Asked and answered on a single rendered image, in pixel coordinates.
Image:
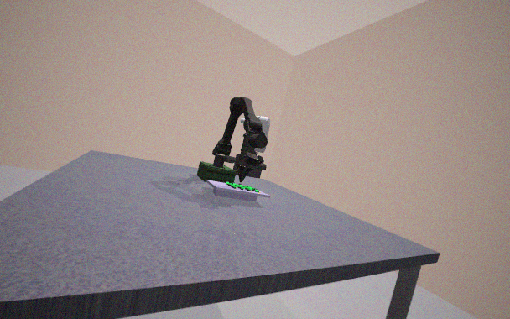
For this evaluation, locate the pale lavender switch panel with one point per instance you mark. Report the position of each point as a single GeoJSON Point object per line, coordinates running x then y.
{"type": "Point", "coordinates": [235, 191]}

